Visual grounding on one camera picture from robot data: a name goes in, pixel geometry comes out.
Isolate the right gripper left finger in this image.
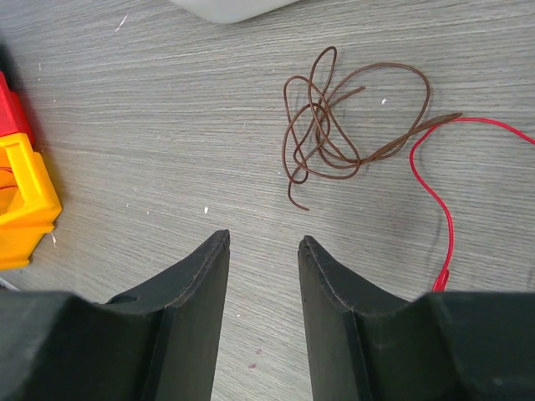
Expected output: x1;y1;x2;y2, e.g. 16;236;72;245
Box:
1;230;230;400

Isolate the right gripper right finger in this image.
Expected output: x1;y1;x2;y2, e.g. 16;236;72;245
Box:
298;236;534;400

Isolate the red wire bundle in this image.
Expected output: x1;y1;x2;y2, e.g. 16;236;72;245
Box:
409;117;535;292

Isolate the yellow plastic bin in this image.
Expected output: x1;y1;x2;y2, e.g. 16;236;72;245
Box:
1;133;62;270

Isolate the red plastic bin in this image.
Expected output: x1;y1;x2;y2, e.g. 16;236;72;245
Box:
0;72;35;146

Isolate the black plastic bin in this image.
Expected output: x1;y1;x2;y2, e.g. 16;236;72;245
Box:
0;40;19;91

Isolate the white plastic fruit basket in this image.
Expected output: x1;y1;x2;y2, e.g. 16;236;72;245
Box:
172;0;298;24

